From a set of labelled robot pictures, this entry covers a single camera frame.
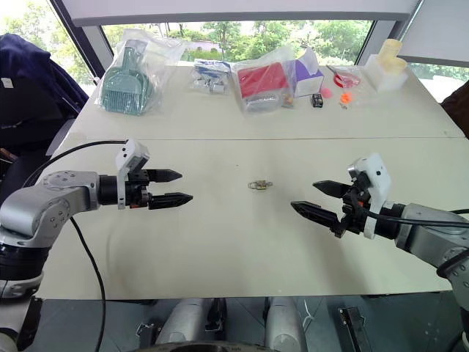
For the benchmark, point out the small black cube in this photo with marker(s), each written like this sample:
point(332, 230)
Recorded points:
point(317, 100)

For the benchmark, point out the dark brown object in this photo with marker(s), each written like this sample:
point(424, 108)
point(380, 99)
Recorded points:
point(457, 106)

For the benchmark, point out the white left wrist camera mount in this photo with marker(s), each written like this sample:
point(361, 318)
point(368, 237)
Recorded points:
point(129, 161)

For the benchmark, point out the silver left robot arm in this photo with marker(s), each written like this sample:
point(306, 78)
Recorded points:
point(44, 212)

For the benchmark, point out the pink plastic bag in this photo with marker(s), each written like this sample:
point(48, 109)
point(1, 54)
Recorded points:
point(344, 77)

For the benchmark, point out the silver robot leg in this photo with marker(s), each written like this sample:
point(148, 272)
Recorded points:
point(187, 320)
point(284, 322)

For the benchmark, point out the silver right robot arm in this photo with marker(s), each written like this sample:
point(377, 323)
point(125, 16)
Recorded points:
point(427, 234)

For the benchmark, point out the purple and white box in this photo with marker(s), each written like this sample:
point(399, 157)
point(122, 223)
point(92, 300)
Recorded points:
point(308, 77)

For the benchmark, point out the silver robot right leg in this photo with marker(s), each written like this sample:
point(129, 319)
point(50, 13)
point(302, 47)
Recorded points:
point(284, 322)

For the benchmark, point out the pink ball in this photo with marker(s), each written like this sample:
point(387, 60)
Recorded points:
point(326, 92)

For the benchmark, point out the black office chair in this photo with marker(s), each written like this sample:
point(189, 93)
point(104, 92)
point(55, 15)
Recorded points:
point(22, 161)

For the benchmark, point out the cream plastic cups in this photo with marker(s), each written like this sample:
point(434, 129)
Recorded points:
point(393, 56)

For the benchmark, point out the small brown snack packet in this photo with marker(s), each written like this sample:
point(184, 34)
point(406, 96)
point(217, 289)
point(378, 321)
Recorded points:
point(287, 100)

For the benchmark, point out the dark blue jacket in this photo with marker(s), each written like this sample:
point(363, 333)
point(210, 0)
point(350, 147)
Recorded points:
point(33, 84)

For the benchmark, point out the bag of small blue packets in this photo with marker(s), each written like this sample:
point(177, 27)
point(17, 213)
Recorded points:
point(210, 77)

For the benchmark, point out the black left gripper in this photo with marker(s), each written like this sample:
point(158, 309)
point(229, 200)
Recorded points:
point(138, 190)

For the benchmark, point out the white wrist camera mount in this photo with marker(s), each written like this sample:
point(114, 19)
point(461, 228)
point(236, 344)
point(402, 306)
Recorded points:
point(129, 161)
point(375, 190)

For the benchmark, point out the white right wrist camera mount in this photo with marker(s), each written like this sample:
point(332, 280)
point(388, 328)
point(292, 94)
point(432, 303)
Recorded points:
point(375, 190)

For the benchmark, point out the silver robot left leg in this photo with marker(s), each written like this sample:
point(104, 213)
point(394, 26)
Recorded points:
point(187, 320)

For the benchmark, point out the red item in plastic bag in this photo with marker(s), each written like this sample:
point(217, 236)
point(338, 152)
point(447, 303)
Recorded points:
point(262, 82)

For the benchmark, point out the teal dustpan in plastic bag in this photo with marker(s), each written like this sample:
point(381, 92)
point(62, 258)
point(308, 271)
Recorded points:
point(126, 82)

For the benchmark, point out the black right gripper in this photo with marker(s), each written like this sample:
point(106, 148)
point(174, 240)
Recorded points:
point(353, 210)

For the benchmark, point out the orange small toy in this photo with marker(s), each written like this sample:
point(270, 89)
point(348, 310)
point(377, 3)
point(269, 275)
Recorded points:
point(347, 98)

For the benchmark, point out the small brass padlock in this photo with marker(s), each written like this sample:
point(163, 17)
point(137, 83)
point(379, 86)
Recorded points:
point(262, 185)

